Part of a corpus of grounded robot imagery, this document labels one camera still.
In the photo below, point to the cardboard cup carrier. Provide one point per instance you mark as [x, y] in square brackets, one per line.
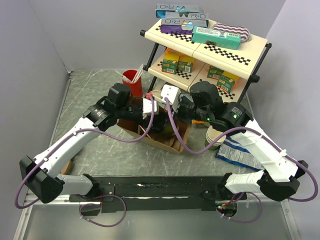
[168, 143]
[66, 169]

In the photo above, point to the green yellow box far left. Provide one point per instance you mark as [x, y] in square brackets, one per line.
[170, 61]

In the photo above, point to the brown paper bag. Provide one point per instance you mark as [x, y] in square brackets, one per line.
[137, 129]

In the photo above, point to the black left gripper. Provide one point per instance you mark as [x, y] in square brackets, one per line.
[140, 123]

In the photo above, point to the top grey R+Co box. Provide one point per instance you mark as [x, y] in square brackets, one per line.
[184, 11]

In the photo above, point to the purple grey R+Co box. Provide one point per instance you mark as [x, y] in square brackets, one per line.
[181, 26]

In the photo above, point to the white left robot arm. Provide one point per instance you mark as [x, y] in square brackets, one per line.
[42, 173]

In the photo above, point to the red plastic cup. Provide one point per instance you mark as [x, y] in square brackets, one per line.
[135, 86]

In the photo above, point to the stack of green paper cups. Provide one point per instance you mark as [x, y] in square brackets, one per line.
[210, 136]

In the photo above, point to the cream three-tier shelf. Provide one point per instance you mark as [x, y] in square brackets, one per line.
[243, 62]

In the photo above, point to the blue chips bag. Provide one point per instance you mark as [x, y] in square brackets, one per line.
[232, 152]

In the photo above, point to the green yellow box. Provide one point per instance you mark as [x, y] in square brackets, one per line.
[214, 72]
[186, 63]
[227, 81]
[170, 61]

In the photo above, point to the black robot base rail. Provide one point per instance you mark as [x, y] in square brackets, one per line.
[153, 193]

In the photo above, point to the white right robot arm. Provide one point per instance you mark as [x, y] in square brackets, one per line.
[278, 180]

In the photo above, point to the purple wavy pouch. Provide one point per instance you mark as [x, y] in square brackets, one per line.
[245, 34]

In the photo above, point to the teal rectangular box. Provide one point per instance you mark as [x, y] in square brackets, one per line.
[218, 38]

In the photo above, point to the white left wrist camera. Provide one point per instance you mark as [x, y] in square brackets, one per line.
[149, 106]

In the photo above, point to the orange snack bag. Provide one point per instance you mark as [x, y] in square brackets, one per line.
[199, 122]

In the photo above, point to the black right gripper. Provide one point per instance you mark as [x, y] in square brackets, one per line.
[179, 115]

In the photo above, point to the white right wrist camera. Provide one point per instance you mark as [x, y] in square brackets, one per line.
[172, 94]

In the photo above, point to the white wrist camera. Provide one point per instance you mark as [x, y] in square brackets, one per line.
[172, 94]
[149, 106]

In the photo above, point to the green yellow box far right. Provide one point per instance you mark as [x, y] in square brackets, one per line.
[227, 81]

